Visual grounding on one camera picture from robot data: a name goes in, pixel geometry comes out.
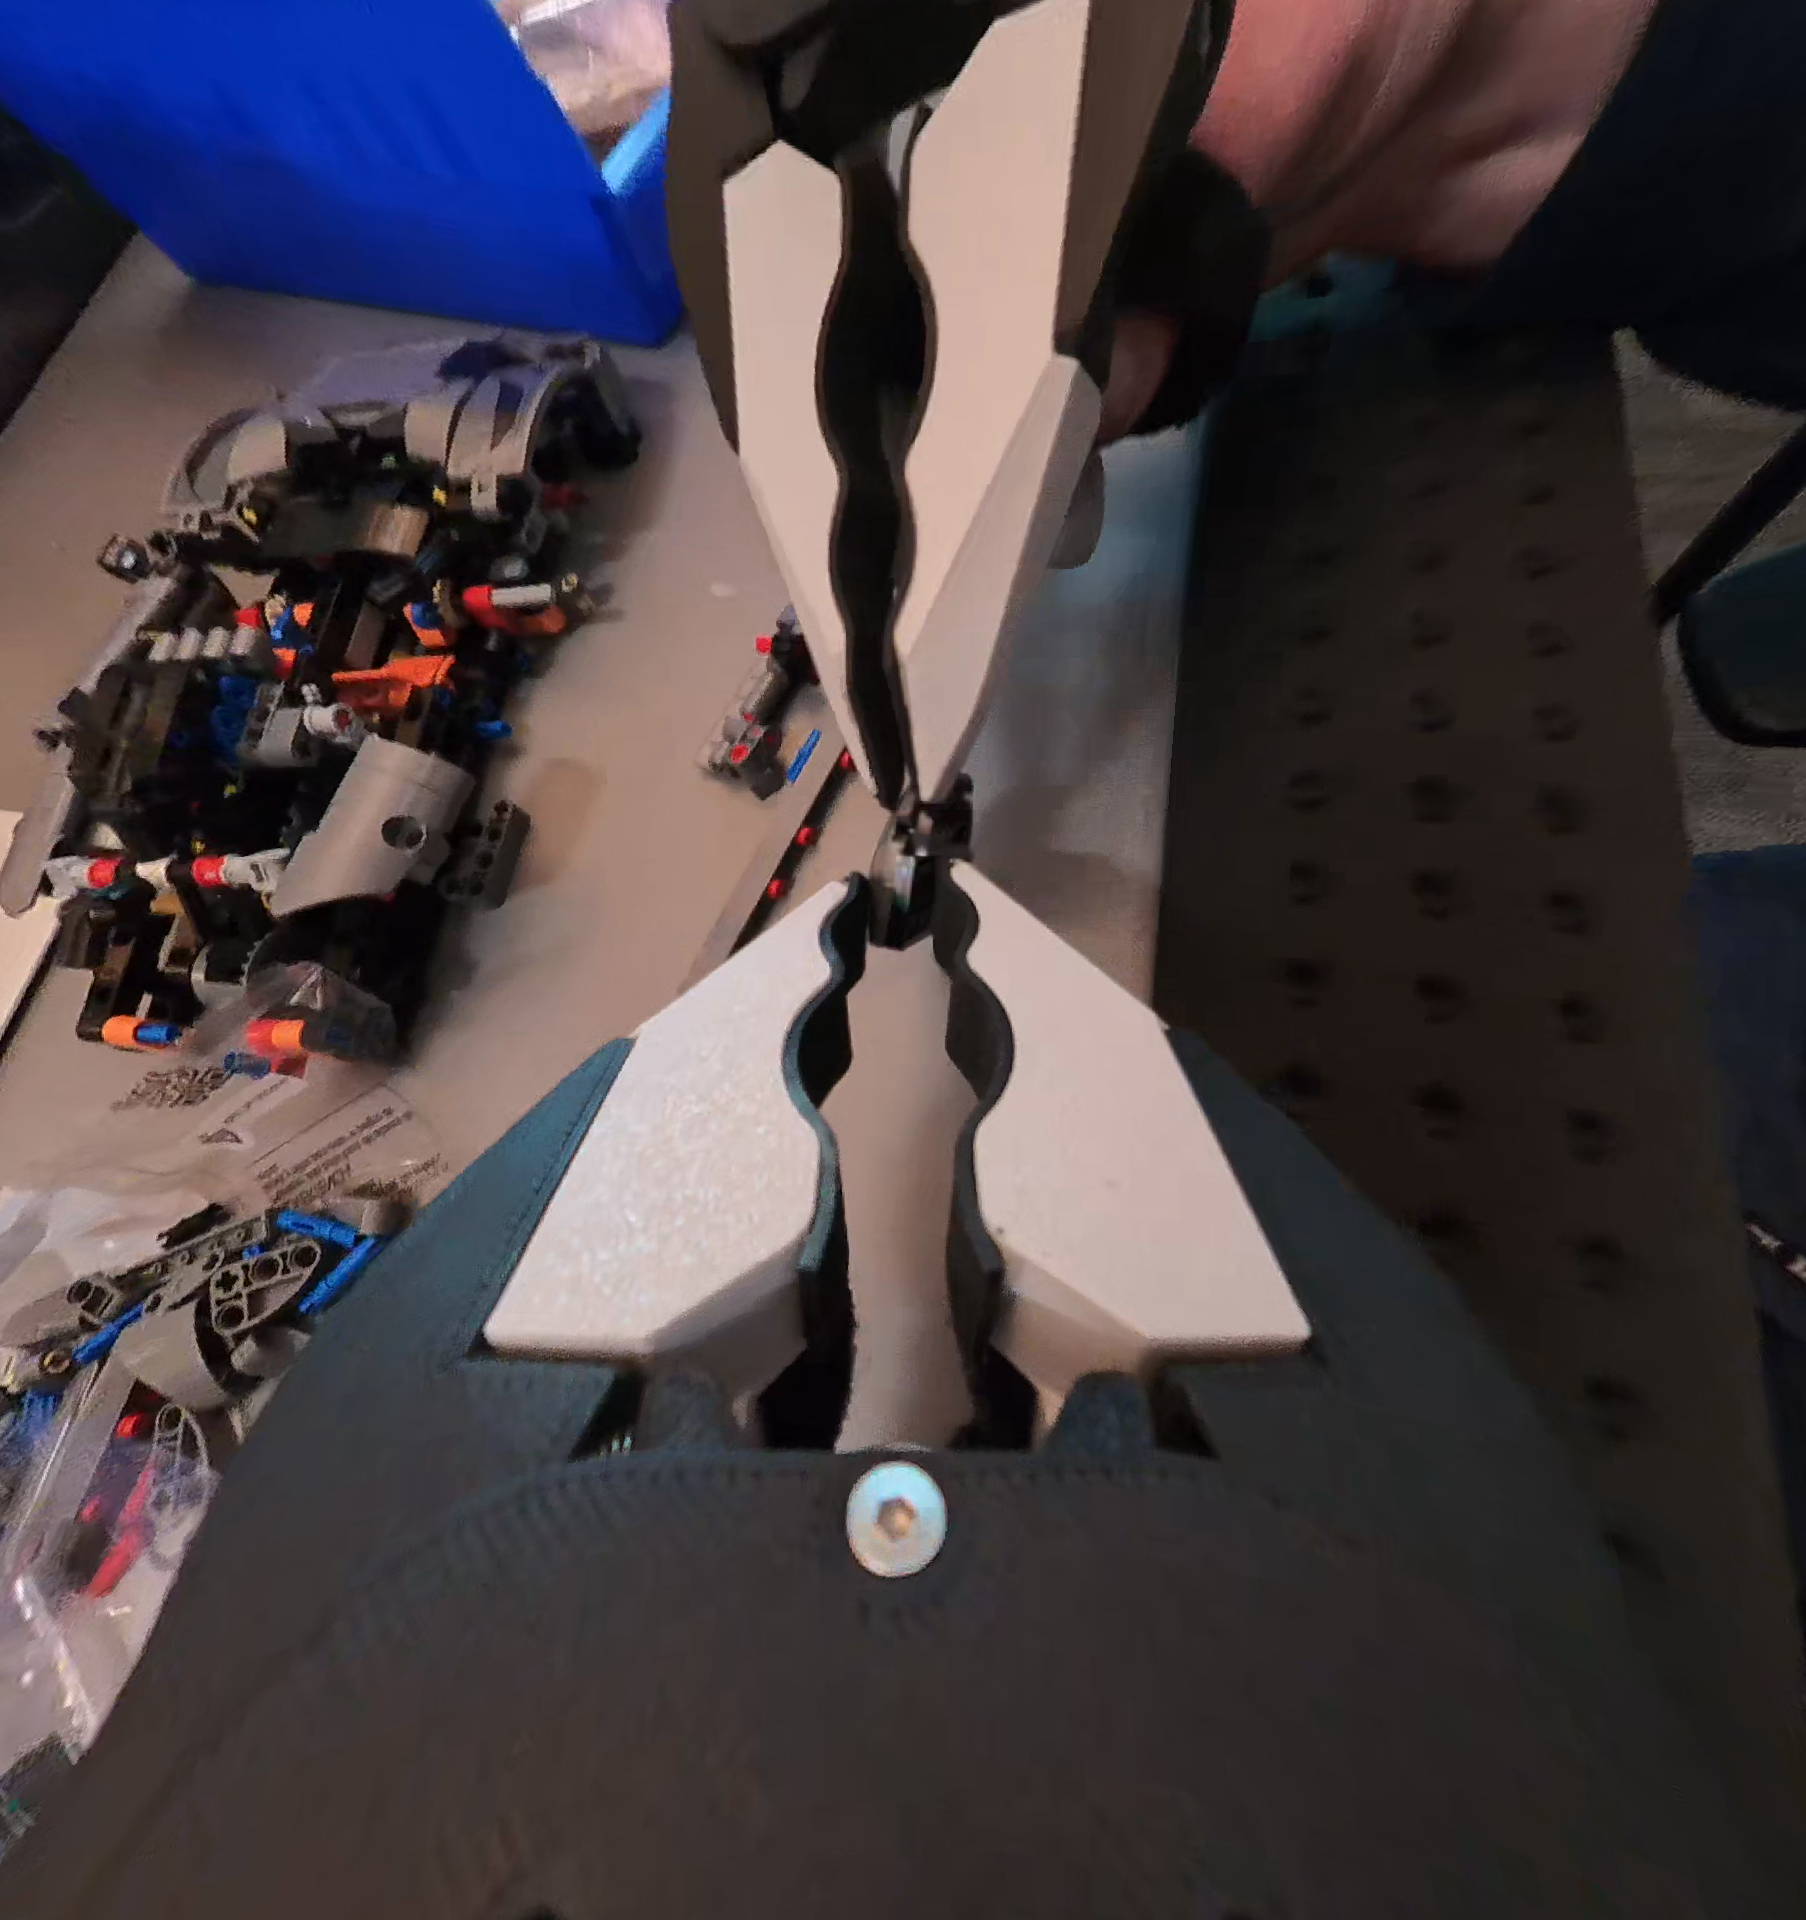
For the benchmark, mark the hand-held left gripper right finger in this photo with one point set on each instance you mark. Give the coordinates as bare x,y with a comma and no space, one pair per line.
1143,1201

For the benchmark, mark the person's right hand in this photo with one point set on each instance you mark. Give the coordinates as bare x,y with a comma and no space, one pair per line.
1414,121

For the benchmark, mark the clear bag of lego liftarms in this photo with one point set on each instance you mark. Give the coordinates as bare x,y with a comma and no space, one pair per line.
245,1276

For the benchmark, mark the person's leg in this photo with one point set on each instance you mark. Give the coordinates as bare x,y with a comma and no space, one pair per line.
1789,1125

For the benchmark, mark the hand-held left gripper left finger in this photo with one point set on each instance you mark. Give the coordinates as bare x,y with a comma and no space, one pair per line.
662,1201

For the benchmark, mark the long grey lego beam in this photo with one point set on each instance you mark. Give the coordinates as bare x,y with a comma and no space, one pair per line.
797,856

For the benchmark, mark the small grey lego assembly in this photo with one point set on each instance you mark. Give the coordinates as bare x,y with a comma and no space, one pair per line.
761,719

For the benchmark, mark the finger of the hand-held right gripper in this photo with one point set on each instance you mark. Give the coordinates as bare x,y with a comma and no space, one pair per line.
783,374
1025,300

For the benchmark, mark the lego car model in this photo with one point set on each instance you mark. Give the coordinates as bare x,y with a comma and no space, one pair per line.
363,795

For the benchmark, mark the large clear plastic bag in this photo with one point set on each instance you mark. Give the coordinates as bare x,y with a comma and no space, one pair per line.
588,76

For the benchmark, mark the blue plastic bin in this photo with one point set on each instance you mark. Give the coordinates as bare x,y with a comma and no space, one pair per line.
320,150

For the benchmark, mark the black office chair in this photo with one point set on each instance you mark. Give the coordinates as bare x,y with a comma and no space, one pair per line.
1789,645

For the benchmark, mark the small black lego connector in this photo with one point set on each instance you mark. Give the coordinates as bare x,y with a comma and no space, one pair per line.
918,841

